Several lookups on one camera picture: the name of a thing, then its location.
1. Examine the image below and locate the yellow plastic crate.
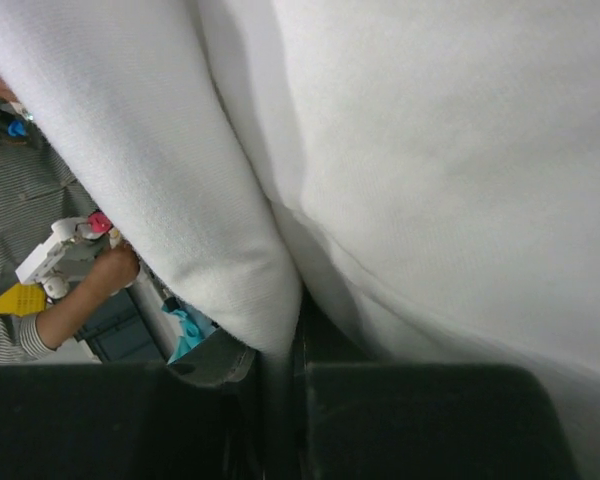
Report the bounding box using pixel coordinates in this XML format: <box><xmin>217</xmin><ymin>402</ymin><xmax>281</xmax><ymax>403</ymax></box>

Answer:
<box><xmin>0</xmin><ymin>284</ymin><xmax>47</xmax><ymax>316</ymax></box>

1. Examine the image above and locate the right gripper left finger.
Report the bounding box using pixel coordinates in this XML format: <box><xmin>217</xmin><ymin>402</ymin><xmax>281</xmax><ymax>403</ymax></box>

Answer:
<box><xmin>0</xmin><ymin>330</ymin><xmax>262</xmax><ymax>479</ymax></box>

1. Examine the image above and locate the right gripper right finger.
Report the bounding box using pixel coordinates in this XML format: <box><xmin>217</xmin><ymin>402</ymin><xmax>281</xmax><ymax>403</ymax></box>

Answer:
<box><xmin>294</xmin><ymin>297</ymin><xmax>579</xmax><ymax>479</ymax></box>

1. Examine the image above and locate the teal cloth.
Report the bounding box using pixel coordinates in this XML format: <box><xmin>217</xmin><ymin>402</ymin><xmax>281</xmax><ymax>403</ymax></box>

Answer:
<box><xmin>162</xmin><ymin>305</ymin><xmax>216</xmax><ymax>364</ymax></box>

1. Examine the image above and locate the person in striped shirt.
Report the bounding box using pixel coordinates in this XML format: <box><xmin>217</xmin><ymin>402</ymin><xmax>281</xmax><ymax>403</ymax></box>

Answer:
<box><xmin>0</xmin><ymin>47</ymin><xmax>141</xmax><ymax>365</ymax></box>

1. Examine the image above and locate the white teleoperation device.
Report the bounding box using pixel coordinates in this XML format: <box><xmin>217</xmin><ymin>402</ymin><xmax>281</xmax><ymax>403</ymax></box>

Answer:
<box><xmin>16</xmin><ymin>211</ymin><xmax>122</xmax><ymax>302</ymax></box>

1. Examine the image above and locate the white printed t shirt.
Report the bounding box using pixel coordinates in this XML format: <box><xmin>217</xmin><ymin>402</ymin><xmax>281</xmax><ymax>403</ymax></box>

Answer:
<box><xmin>0</xmin><ymin>1</ymin><xmax>600</xmax><ymax>479</ymax></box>

